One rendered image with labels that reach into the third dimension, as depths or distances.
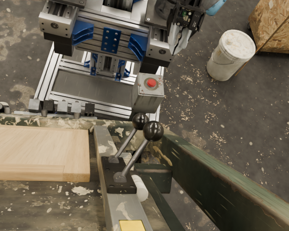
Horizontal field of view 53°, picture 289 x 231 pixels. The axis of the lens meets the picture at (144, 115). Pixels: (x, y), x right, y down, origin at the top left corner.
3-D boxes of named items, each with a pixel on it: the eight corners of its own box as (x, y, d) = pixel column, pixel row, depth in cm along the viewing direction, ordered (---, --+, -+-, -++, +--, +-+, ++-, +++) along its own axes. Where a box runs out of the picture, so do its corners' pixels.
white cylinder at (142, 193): (147, 202, 55) (140, 187, 63) (149, 187, 55) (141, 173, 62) (132, 202, 54) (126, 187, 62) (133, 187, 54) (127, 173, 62)
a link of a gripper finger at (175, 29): (163, 57, 81) (173, 25, 76) (162, 50, 86) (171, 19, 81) (174, 60, 81) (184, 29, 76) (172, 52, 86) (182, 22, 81)
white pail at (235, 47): (235, 61, 276) (263, 26, 235) (236, 87, 262) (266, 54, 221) (203, 53, 272) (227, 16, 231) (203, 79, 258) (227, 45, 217)
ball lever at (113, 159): (116, 167, 65) (150, 118, 65) (118, 172, 61) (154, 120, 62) (102, 158, 64) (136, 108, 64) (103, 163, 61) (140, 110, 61)
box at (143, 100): (153, 94, 149) (163, 74, 134) (154, 114, 144) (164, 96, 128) (130, 91, 147) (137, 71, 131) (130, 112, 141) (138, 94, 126)
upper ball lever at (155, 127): (123, 186, 53) (164, 126, 54) (126, 194, 50) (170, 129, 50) (106, 176, 53) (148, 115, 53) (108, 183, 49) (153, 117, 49)
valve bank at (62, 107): (101, 116, 157) (105, 93, 136) (100, 140, 151) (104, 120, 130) (2, 108, 147) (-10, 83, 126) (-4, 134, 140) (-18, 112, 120)
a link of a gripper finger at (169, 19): (162, 35, 82) (172, 3, 77) (162, 33, 83) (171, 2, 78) (178, 39, 82) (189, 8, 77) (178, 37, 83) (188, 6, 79)
